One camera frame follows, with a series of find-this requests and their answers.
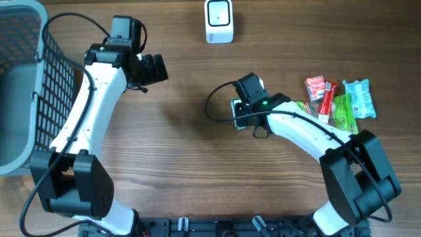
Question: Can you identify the white barcode scanner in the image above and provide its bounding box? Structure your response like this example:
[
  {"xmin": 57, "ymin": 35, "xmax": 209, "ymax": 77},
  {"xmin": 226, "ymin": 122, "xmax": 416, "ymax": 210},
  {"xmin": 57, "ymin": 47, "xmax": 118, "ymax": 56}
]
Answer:
[{"xmin": 204, "ymin": 0, "xmax": 234, "ymax": 44}]

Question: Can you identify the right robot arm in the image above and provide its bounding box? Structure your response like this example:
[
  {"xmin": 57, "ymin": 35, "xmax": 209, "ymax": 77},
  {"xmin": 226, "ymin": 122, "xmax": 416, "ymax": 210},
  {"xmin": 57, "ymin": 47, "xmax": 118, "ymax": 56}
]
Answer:
[{"xmin": 233, "ymin": 73, "xmax": 401, "ymax": 236}]

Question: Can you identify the dark green gum pack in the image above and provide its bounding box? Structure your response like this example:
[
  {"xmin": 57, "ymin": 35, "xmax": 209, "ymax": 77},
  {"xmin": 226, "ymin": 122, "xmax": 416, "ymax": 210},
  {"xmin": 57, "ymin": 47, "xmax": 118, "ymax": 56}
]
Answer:
[{"xmin": 230, "ymin": 99, "xmax": 247, "ymax": 130}]

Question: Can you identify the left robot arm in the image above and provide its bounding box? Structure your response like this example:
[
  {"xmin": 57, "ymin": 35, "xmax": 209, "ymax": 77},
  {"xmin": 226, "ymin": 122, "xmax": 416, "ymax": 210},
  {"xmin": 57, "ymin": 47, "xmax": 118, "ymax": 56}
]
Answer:
[{"xmin": 30, "ymin": 15, "xmax": 168, "ymax": 236}]

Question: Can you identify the red small box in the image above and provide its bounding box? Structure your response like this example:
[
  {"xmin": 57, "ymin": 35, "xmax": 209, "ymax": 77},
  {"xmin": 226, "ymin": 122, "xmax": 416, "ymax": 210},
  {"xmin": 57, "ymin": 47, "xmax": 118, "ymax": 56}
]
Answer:
[{"xmin": 305, "ymin": 76, "xmax": 325, "ymax": 101}]

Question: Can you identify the red long stick packet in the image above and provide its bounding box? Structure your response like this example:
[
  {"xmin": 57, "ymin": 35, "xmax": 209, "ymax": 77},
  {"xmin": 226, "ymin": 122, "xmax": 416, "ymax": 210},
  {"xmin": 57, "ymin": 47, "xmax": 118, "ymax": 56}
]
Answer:
[{"xmin": 318, "ymin": 80, "xmax": 337, "ymax": 124}]

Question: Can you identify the teal white snack packet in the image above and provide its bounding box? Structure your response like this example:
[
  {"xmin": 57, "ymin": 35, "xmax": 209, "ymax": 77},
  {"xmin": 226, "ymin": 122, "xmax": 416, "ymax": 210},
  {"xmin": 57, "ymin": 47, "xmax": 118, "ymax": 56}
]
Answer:
[{"xmin": 343, "ymin": 79, "xmax": 376, "ymax": 119}]

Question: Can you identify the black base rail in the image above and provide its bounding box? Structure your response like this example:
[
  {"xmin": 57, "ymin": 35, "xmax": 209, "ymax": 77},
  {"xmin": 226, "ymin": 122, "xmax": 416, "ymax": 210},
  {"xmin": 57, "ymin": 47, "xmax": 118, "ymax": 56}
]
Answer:
[{"xmin": 78, "ymin": 215, "xmax": 372, "ymax": 237}]

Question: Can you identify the left black cable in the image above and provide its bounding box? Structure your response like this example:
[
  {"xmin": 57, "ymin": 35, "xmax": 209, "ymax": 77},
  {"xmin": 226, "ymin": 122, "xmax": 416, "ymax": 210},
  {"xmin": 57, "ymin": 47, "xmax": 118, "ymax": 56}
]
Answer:
[{"xmin": 18, "ymin": 11, "xmax": 111, "ymax": 237}]

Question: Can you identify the grey plastic shopping basket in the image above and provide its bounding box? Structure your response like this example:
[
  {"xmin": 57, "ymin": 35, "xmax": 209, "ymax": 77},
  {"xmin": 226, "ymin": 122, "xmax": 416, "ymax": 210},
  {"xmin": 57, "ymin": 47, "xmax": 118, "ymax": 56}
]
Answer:
[{"xmin": 1, "ymin": 1, "xmax": 76, "ymax": 176}]

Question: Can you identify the green snack bag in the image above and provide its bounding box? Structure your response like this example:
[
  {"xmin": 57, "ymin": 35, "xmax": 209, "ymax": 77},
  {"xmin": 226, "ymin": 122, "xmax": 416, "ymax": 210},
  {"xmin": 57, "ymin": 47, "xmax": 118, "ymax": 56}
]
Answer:
[{"xmin": 296, "ymin": 95, "xmax": 359, "ymax": 134}]

